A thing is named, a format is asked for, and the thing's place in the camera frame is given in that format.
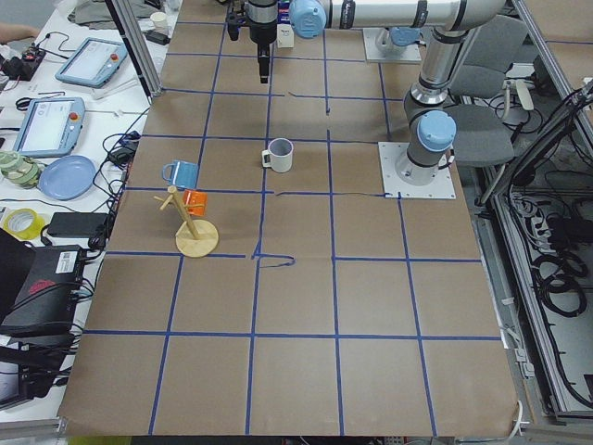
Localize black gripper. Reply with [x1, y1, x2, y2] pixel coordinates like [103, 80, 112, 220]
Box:
[226, 0, 278, 83]

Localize blue white milk carton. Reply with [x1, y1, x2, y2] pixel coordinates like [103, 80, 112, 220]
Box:
[276, 0, 295, 48]

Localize white ceramic mug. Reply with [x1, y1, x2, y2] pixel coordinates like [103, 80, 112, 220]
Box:
[261, 138, 294, 173]

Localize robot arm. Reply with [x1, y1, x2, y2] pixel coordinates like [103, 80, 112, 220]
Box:
[226, 1, 470, 155]

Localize paper cup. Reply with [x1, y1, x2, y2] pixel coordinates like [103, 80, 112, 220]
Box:
[150, 11, 169, 34]

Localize orange plastic cup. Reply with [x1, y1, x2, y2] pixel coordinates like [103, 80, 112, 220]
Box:
[183, 189, 208, 217]

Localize blue mug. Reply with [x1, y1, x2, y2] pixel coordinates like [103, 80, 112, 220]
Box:
[161, 159, 199, 189]

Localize upper teach pendant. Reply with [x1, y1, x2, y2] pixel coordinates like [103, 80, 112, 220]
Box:
[55, 37, 128, 88]

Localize teach pendant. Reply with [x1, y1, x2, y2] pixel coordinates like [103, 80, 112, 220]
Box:
[55, 37, 128, 88]
[14, 97, 86, 159]

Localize lower teach pendant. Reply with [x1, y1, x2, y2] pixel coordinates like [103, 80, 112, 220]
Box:
[14, 97, 86, 159]

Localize grey office chair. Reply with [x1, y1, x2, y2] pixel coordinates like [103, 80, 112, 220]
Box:
[445, 15, 527, 168]

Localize blue plate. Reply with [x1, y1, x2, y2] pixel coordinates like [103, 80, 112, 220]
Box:
[38, 155, 96, 200]

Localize black power adapter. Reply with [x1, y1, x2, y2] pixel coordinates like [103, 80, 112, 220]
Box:
[47, 212, 107, 238]

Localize green tape rolls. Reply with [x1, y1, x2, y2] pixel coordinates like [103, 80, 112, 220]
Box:
[1, 151, 44, 189]

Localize yellow tape roll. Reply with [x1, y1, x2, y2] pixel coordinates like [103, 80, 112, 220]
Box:
[3, 209, 45, 240]

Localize black computer box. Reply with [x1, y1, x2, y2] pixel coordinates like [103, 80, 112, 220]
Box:
[1, 245, 93, 338]

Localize aluminium frame post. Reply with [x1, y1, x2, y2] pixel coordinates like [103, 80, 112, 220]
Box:
[105, 0, 162, 98]

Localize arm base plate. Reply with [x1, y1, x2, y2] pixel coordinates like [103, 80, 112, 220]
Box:
[378, 142, 456, 199]
[362, 27, 422, 64]

